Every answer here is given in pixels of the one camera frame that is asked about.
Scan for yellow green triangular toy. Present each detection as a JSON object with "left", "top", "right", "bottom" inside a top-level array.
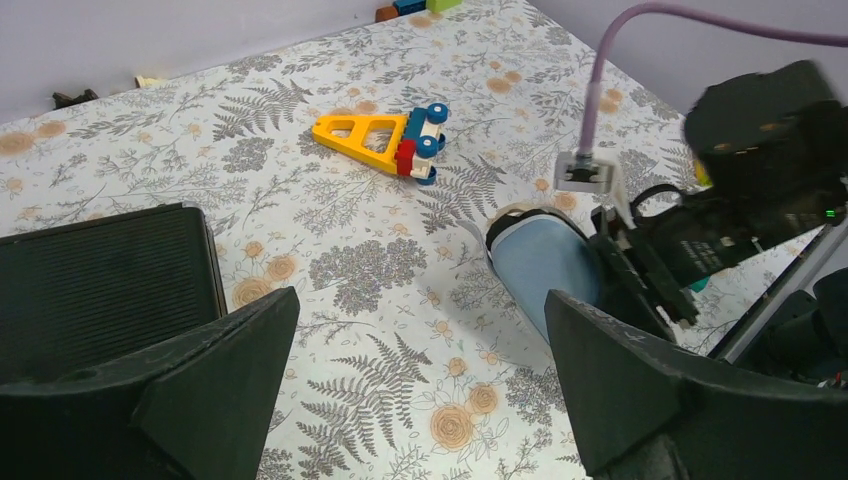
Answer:
[{"left": 693, "top": 158, "right": 712, "bottom": 187}]

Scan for blue block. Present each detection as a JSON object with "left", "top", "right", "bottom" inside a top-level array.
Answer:
[{"left": 392, "top": 0, "right": 427, "bottom": 16}]

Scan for black rectangular case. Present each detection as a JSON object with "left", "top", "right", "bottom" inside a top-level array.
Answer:
[{"left": 1, "top": 204, "right": 227, "bottom": 384}]

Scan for white small block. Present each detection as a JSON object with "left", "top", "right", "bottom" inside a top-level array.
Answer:
[{"left": 134, "top": 76, "right": 165, "bottom": 88}]

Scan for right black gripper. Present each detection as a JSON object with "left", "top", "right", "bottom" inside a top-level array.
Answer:
[{"left": 588, "top": 206, "right": 698, "bottom": 342}]

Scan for yellow toy with blue wheels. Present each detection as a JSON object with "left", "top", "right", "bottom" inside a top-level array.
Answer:
[{"left": 311, "top": 102, "right": 450, "bottom": 185}]

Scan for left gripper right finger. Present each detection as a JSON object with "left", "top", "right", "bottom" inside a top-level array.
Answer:
[{"left": 545, "top": 291, "right": 847, "bottom": 479}]

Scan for green arch block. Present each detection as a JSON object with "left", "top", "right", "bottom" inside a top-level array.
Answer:
[{"left": 425, "top": 0, "right": 463, "bottom": 13}]

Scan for brown block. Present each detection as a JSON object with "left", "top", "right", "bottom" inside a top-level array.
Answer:
[{"left": 375, "top": 5, "right": 399, "bottom": 23}]

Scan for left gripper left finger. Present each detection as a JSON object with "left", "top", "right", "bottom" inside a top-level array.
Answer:
[{"left": 1, "top": 287, "right": 300, "bottom": 479}]

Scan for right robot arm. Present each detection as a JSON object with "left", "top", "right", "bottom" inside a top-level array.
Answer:
[{"left": 589, "top": 60, "right": 847, "bottom": 340}]

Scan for teal block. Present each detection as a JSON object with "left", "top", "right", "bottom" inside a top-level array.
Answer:
[{"left": 688, "top": 276, "right": 710, "bottom": 293}]

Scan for black small object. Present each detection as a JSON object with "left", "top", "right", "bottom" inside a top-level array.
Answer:
[{"left": 52, "top": 89, "right": 99, "bottom": 110}]

